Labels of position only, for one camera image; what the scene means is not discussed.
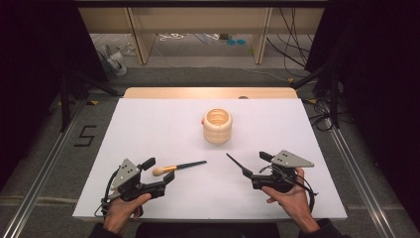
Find hand-held gripper cable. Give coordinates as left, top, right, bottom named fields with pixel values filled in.
left=291, top=172, right=320, bottom=214
left=93, top=169, right=121, bottom=218

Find white plastic container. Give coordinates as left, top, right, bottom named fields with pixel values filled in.
left=98, top=44, right=129, bottom=77

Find white cord tangle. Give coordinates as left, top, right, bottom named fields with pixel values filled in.
left=157, top=32, right=186, bottom=43

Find left hand-held gripper cable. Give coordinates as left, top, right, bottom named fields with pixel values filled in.
left=93, top=169, right=121, bottom=218

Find person's left hand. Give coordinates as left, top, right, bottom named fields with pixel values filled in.
left=102, top=192, right=154, bottom=236

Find black curtain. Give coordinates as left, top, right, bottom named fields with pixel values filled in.
left=305, top=0, right=420, bottom=232
left=0, top=0, right=108, bottom=189

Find cream ringed brush holder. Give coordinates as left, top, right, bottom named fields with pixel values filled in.
left=200, top=108, right=234, bottom=145

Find metal floor rail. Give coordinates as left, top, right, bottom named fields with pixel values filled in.
left=328, top=125, right=397, bottom=238
left=0, top=105, right=83, bottom=238

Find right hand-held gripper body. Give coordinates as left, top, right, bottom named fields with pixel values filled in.
left=252, top=149, right=316, bottom=194

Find large makeup brush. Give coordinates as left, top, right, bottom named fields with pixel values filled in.
left=152, top=160, right=208, bottom=178

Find white table sheet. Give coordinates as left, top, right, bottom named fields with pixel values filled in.
left=71, top=97, right=349, bottom=222

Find right hand-held gripper cable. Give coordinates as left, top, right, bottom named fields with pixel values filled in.
left=291, top=172, right=320, bottom=214

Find black floor cables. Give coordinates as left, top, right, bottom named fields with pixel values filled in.
left=302, top=98, right=335, bottom=132

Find hanging black cables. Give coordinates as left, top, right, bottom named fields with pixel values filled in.
left=264, top=7, right=315, bottom=69

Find light wooden shelf unit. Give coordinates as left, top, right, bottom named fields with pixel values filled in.
left=77, top=6, right=327, bottom=65

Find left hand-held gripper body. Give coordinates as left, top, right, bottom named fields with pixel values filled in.
left=109, top=158, right=166, bottom=203

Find white floor cable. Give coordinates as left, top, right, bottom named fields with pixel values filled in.
left=231, top=64, right=293, bottom=83

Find person's right hand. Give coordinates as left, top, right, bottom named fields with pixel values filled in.
left=262, top=167, right=319, bottom=234

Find black metal stand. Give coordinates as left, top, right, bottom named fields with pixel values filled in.
left=58, top=69, right=124, bottom=134
left=290, top=60, right=342, bottom=130

